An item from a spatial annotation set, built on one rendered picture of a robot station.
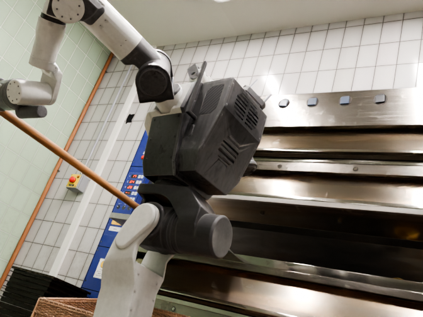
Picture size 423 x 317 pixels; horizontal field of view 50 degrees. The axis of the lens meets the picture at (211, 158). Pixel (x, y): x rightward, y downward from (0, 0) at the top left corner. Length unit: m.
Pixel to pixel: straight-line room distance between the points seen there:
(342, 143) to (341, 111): 0.20
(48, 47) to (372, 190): 1.45
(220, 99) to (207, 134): 0.11
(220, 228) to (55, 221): 1.95
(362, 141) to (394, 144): 0.14
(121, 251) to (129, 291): 0.11
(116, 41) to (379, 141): 1.37
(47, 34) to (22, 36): 1.89
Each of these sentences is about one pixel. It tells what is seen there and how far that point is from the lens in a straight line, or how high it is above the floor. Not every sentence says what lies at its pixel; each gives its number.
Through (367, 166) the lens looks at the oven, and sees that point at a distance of 2.15.
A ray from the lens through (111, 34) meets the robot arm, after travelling 1.25.
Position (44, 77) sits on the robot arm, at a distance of 1.37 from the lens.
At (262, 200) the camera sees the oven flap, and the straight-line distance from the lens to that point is 2.04.
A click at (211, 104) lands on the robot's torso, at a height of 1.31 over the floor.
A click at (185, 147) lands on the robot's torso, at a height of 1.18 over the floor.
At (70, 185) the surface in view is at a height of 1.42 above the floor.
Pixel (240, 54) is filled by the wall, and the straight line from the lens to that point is 2.89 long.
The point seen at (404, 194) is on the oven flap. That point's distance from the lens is 2.07.
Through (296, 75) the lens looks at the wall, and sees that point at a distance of 2.59.
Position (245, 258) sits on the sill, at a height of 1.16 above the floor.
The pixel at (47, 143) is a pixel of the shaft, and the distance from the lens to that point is 1.65.
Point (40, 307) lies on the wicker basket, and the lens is 2.06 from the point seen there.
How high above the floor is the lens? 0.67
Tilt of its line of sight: 24 degrees up
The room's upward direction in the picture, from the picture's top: 18 degrees clockwise
